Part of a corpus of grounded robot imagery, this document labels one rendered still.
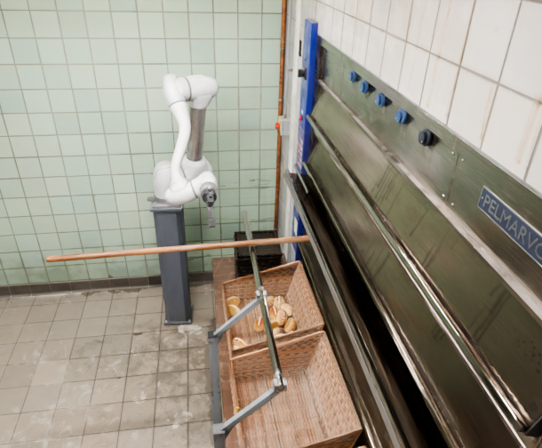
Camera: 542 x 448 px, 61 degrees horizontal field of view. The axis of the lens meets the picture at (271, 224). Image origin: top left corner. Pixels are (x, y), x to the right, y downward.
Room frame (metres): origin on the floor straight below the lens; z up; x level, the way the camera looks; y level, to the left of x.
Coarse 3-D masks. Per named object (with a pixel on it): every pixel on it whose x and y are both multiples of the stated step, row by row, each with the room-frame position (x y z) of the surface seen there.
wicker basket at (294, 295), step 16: (272, 272) 2.21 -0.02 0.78; (288, 272) 2.23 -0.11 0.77; (304, 272) 2.13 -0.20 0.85; (224, 288) 2.11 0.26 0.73; (240, 288) 2.18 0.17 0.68; (256, 288) 2.20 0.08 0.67; (272, 288) 2.22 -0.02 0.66; (288, 288) 2.24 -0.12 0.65; (304, 288) 2.05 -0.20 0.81; (224, 304) 2.03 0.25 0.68; (240, 304) 2.14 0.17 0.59; (304, 304) 1.98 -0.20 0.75; (240, 320) 2.00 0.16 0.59; (304, 320) 1.90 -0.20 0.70; (320, 320) 1.76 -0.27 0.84; (240, 336) 1.88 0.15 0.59; (256, 336) 1.88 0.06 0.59; (288, 336) 1.68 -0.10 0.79; (240, 352) 1.64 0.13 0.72
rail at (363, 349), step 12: (300, 204) 1.88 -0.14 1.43; (312, 228) 1.67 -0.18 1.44; (324, 252) 1.50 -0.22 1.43; (324, 264) 1.43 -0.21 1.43; (336, 288) 1.28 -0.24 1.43; (348, 312) 1.16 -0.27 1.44; (360, 336) 1.05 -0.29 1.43; (360, 348) 1.01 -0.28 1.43; (372, 360) 0.95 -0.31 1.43; (372, 372) 0.91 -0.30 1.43; (384, 396) 0.83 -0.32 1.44; (384, 408) 0.80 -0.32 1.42; (396, 420) 0.75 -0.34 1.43; (396, 432) 0.72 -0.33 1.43; (408, 444) 0.69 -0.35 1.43
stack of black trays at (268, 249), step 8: (240, 232) 2.56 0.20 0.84; (256, 232) 2.58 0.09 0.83; (264, 232) 2.58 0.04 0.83; (272, 232) 2.59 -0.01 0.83; (240, 240) 2.49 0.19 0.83; (240, 248) 2.40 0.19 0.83; (248, 248) 2.40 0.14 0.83; (256, 248) 2.40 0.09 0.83; (264, 248) 2.40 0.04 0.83; (272, 248) 2.41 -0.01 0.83; (280, 248) 2.39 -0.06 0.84; (240, 256) 2.29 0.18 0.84; (248, 256) 2.30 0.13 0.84; (264, 256) 2.31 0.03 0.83; (272, 256) 2.33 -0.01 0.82; (280, 256) 2.34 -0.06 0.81; (240, 264) 2.31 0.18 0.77; (248, 264) 2.31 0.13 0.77; (264, 264) 2.32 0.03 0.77; (272, 264) 2.33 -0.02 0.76; (280, 264) 2.35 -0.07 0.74; (240, 272) 2.30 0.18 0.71; (248, 272) 2.31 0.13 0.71; (280, 272) 2.33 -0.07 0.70
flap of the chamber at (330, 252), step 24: (312, 192) 2.08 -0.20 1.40; (312, 216) 1.82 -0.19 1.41; (312, 240) 1.62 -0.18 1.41; (336, 240) 1.65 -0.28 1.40; (336, 264) 1.46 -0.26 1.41; (360, 288) 1.33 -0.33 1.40; (360, 312) 1.19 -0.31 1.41; (384, 336) 1.09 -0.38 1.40; (360, 360) 0.98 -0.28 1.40; (384, 360) 0.98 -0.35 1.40; (384, 384) 0.89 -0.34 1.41; (408, 384) 0.90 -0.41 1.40; (408, 408) 0.82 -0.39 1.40; (408, 432) 0.74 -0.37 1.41; (432, 432) 0.75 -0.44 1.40
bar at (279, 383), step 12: (252, 252) 1.85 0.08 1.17; (252, 264) 1.77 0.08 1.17; (252, 300) 1.56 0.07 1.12; (264, 300) 1.50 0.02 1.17; (240, 312) 1.54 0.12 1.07; (264, 312) 1.43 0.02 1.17; (228, 324) 1.52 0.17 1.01; (264, 324) 1.37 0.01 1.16; (216, 336) 1.51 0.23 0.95; (216, 348) 1.50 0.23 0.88; (276, 348) 1.24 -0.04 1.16; (216, 360) 1.50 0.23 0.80; (276, 360) 1.18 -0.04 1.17; (216, 372) 1.50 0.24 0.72; (276, 372) 1.12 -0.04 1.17; (216, 384) 1.50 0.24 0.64; (276, 384) 1.07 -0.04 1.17; (216, 396) 1.50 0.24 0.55; (264, 396) 1.07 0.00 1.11; (216, 408) 1.50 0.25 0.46; (252, 408) 1.06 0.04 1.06; (216, 420) 1.50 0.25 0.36; (228, 420) 1.06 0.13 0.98; (240, 420) 1.05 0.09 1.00; (216, 432) 1.03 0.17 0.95; (228, 432) 1.05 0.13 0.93; (216, 444) 1.03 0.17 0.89
